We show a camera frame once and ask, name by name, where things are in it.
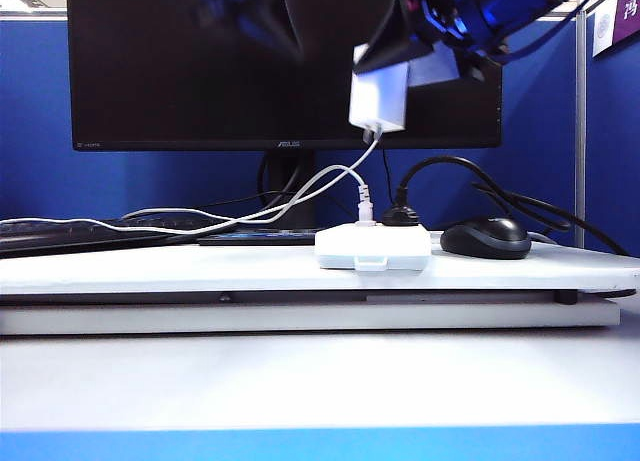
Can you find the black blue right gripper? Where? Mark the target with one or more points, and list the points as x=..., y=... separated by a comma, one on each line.
x=460, y=16

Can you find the white wall charger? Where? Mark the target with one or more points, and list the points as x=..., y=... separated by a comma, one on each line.
x=377, y=101

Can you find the white power strip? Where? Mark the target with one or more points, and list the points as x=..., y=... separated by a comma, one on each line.
x=372, y=243

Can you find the black monitor stand with sticker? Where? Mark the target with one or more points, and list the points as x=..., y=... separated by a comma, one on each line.
x=295, y=166

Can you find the black ASUS computer monitor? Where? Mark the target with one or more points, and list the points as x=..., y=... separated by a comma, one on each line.
x=200, y=81

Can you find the black computer mouse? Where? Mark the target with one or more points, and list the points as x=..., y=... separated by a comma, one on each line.
x=490, y=241

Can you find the black rubber riser foot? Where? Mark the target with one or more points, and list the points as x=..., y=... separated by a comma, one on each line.
x=566, y=298

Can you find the white desk riser board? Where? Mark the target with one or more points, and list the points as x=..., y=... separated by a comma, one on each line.
x=150, y=271

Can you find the black keyboard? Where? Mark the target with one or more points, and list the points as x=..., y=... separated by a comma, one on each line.
x=75, y=241

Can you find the silver partition post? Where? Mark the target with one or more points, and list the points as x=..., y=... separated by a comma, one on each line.
x=580, y=131

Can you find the purple and white wall sign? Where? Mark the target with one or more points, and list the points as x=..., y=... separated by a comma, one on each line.
x=607, y=26

